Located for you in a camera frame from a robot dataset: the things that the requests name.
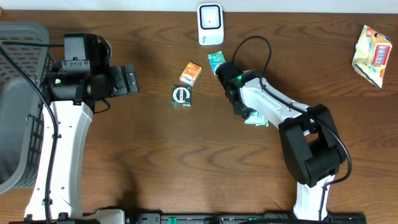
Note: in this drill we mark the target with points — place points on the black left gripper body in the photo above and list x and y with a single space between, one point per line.
115 83

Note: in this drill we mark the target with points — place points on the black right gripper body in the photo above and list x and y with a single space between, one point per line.
238 109

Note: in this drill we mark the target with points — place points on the teal candy pouch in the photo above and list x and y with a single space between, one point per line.
257 119

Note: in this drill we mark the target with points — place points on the small teal box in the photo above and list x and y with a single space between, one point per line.
215 60

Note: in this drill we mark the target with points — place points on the small orange box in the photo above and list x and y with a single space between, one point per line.
190 74

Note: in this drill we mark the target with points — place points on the black round-logo packet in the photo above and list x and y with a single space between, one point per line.
181 95

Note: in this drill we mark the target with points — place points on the white blue snack bag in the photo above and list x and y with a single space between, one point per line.
372 52

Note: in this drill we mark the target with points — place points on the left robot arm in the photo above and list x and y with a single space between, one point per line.
71 90

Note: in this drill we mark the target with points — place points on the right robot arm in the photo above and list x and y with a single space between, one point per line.
311 145

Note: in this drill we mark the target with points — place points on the white barcode scanner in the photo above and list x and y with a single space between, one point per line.
210 24

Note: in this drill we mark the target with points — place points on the grey plastic shopping basket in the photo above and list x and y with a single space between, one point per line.
21 108

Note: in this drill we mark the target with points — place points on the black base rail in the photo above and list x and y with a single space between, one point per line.
202 218

